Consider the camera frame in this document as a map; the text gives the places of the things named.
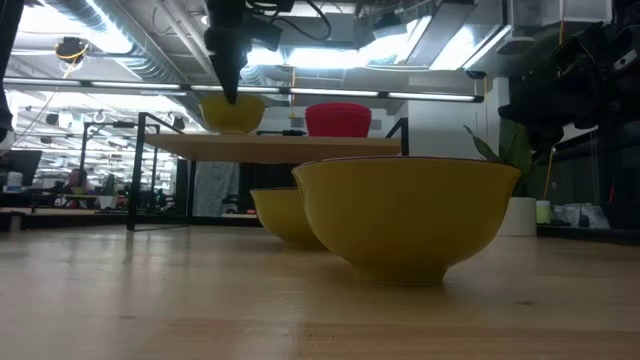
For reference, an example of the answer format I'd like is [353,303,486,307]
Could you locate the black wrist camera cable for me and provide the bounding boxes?
[259,0,334,42]

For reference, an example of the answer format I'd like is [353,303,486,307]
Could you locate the hanging yellow cable reel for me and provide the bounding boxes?
[54,36,91,66]

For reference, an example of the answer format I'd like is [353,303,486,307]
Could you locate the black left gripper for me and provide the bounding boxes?
[203,0,251,105]

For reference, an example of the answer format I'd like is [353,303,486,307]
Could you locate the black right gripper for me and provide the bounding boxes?
[498,59,609,152]

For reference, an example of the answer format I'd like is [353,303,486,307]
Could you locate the silver ventilation duct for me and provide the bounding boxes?
[42,0,221,84]

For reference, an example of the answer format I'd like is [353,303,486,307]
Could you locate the pale green cup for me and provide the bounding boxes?
[535,199,553,225]

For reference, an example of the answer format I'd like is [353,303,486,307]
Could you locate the yellow pear-patterned ceramic bowl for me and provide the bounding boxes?
[291,156,522,288]
[249,187,329,250]
[198,93,267,135]

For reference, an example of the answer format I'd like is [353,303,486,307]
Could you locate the long LED light bar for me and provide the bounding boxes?
[0,77,485,104]

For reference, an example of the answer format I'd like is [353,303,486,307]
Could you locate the clear plastic bags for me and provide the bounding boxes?
[552,202,612,229]

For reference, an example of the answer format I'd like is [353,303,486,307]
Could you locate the wooden shelf table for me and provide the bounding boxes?
[125,112,410,232]

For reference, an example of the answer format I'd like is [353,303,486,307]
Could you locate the white hanging cloth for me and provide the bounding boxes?
[192,162,241,217]

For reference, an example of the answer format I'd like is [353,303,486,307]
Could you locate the person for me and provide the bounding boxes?
[64,168,97,209]

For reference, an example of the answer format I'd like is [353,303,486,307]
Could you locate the black computer monitor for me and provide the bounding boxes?
[0,149,44,187]

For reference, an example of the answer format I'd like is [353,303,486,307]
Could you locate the yellow hanging cable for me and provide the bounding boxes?
[545,145,558,202]

